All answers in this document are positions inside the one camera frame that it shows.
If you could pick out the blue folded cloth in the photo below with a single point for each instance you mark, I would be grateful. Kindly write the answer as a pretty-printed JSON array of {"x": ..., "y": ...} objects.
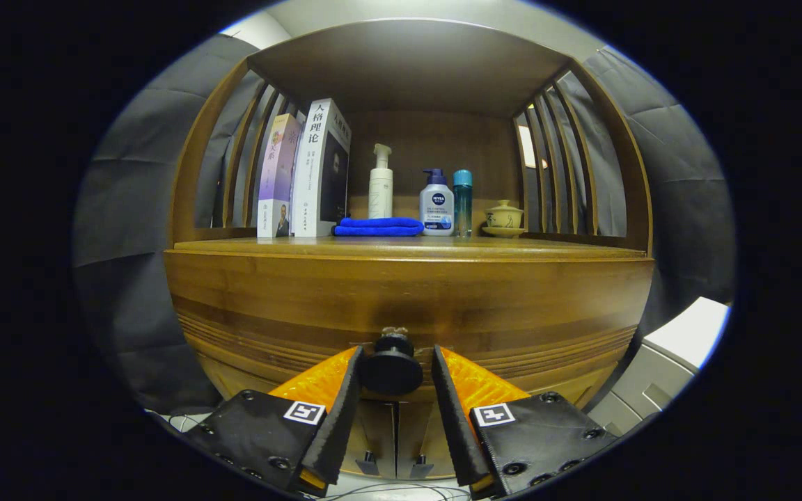
[{"x": 376, "y": 227}]

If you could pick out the beige lidded teacup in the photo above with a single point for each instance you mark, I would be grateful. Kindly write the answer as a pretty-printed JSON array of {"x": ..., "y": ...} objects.
[{"x": 504, "y": 219}]

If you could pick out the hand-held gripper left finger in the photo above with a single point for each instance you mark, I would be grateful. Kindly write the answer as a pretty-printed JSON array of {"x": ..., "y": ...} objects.
[{"x": 335, "y": 424}]

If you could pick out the white box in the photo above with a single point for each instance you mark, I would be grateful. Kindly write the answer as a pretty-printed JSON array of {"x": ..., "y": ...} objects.
[{"x": 686, "y": 334}]

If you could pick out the wooden countertop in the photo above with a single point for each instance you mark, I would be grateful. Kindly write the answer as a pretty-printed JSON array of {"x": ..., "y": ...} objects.
[{"x": 408, "y": 247}]

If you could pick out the white pump bottle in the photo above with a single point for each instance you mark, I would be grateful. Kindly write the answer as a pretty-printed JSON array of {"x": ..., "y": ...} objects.
[{"x": 381, "y": 191}]

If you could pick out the black round drawer knob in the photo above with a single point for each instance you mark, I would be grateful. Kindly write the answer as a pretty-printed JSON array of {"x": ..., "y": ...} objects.
[{"x": 392, "y": 372}]

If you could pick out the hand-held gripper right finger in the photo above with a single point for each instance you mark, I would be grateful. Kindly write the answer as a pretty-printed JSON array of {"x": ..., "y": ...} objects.
[{"x": 451, "y": 424}]

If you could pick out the purple book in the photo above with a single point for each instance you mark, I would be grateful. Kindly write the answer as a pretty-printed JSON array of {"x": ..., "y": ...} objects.
[{"x": 276, "y": 181}]

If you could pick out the brown wooden cabinet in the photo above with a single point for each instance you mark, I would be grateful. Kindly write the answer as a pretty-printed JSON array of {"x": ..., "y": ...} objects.
[{"x": 408, "y": 69}]

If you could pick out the white bottle with blue cap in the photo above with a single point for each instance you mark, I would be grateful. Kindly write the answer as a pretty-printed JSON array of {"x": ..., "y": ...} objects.
[{"x": 436, "y": 209}]

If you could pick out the teal bottle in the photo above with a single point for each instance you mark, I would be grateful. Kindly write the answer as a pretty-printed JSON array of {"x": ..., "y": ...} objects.
[{"x": 462, "y": 205}]

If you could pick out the thick white book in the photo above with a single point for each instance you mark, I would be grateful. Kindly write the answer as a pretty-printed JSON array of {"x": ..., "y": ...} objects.
[{"x": 310, "y": 181}]

